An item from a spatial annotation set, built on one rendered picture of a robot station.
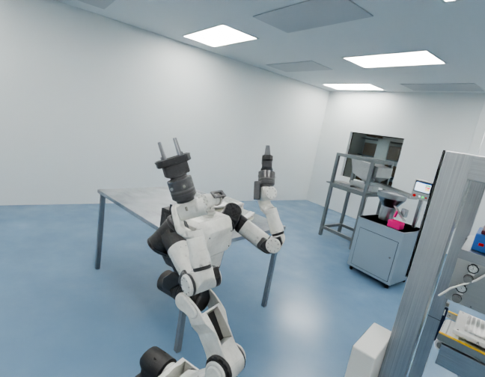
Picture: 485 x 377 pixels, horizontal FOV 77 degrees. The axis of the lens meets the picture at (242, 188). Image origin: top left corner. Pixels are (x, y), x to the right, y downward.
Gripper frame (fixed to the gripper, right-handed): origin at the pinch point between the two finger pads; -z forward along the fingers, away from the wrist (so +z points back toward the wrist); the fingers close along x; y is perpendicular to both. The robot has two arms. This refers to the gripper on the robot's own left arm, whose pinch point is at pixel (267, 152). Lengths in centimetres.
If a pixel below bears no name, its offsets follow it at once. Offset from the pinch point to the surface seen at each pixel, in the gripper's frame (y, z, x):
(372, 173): -181, -74, -307
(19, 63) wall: 324, -179, -205
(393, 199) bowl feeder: -175, -20, -232
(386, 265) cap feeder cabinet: -165, 64, -236
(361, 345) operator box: -23, 75, 68
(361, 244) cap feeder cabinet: -142, 38, -258
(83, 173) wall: 277, -55, -313
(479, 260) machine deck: -86, 52, 29
